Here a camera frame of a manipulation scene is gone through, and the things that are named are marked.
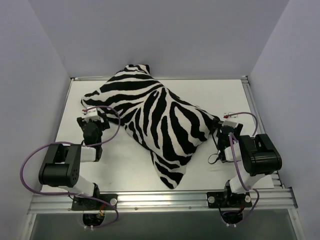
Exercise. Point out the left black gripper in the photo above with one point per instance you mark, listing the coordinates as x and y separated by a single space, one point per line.
93 122

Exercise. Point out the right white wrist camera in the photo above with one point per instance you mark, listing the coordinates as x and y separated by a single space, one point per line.
230 120

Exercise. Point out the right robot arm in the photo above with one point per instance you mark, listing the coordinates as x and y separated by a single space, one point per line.
254 157

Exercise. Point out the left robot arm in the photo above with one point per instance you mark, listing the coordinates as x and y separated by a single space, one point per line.
61 164

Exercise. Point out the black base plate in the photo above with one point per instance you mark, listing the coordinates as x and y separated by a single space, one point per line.
222 199
85 204

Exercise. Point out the front aluminium rail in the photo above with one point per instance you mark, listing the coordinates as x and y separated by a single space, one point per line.
164 201

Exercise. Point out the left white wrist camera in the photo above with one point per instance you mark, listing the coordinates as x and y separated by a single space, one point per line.
90 114

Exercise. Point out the right aluminium rail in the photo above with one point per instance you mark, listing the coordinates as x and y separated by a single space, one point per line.
260 127

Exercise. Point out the aluminium rail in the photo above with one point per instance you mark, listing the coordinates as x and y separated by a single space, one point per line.
260 127
164 201

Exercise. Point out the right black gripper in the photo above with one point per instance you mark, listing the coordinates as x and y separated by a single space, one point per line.
225 130

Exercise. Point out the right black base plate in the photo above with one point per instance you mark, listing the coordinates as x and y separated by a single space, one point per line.
222 199

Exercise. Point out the zebra pillowcase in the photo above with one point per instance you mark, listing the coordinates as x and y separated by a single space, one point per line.
170 128

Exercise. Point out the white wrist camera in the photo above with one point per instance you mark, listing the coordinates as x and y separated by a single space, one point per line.
90 114
230 120

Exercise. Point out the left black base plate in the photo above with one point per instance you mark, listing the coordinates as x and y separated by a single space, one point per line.
85 204

